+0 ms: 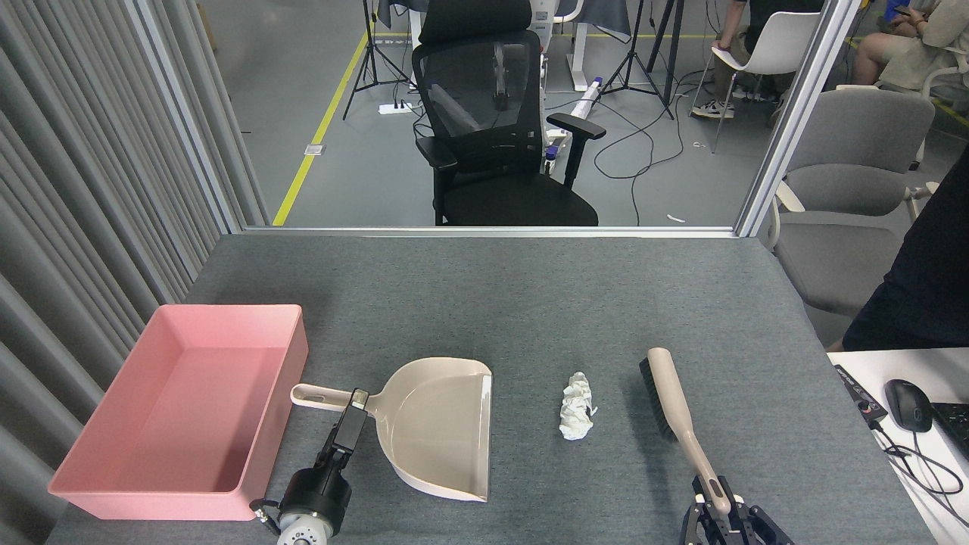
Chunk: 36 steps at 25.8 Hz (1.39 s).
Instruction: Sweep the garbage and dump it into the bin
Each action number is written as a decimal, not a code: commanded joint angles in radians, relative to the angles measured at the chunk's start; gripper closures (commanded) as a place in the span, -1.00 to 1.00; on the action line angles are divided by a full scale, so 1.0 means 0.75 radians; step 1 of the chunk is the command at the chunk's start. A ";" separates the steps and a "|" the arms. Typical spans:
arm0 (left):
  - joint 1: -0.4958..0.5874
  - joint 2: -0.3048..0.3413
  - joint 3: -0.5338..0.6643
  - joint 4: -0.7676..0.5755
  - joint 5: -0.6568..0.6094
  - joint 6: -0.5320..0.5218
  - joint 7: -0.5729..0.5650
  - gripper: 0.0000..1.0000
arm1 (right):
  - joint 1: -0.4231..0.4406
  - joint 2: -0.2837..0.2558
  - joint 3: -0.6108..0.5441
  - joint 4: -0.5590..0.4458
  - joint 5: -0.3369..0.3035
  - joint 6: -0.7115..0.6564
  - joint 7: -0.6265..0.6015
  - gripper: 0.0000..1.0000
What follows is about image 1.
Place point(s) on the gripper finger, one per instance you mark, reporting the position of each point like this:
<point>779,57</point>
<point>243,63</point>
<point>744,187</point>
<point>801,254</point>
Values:
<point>350,428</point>
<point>757,526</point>
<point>700,522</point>

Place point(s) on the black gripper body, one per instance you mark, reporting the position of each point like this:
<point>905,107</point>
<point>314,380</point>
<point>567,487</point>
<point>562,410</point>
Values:
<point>318,492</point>

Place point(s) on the beige plastic dustpan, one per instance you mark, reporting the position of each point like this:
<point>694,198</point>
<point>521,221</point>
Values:
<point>439,424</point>

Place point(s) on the beige hand brush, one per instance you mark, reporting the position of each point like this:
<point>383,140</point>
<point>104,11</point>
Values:
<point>674,401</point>

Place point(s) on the white paper ball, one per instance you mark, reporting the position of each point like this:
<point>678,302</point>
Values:
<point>577,409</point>

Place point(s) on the pink plastic bin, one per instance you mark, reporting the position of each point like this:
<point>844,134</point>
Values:
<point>174,409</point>

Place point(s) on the black controller with red button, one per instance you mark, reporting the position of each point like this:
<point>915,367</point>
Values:
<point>859,393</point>

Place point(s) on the black computer mouse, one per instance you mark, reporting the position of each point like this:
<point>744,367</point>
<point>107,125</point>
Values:
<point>908,405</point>

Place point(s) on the black keyboard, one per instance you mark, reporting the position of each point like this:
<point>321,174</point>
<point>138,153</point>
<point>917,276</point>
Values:
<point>955,428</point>

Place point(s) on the white desk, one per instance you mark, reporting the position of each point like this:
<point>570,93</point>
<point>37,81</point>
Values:
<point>908,363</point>

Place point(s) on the metal floor socket plate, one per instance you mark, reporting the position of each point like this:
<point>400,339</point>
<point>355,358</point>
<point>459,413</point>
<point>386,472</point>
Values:
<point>314,150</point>

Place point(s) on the black mesh office chair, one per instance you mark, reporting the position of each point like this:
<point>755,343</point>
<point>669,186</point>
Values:
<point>515,200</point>

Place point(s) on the white power strip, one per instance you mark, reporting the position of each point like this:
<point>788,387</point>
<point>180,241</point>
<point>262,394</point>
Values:
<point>395,108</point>

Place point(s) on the grey padded chair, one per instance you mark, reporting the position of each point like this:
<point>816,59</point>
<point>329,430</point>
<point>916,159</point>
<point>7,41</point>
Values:
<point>855,189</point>

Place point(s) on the grey pleated curtain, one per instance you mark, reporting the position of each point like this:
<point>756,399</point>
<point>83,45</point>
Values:
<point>76,189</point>

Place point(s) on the black tripod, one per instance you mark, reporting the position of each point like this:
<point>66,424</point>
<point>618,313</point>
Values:
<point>371,38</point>
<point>672,45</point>

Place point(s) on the white stand on wheels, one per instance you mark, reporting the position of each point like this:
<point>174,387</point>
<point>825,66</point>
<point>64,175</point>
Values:
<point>579,53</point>

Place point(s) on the white plastic chair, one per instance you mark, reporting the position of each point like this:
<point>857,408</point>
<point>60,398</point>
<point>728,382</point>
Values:
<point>780,49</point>

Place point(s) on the seated person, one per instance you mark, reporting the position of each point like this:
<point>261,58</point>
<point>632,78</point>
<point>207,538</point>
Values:
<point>738,30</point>
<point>916,53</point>

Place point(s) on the silver frame rail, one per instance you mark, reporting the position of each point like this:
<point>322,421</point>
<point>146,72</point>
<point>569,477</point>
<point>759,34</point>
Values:
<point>492,231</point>

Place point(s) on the white armchair frame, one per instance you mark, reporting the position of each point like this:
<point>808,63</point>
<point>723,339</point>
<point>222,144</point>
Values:
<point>939,79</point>

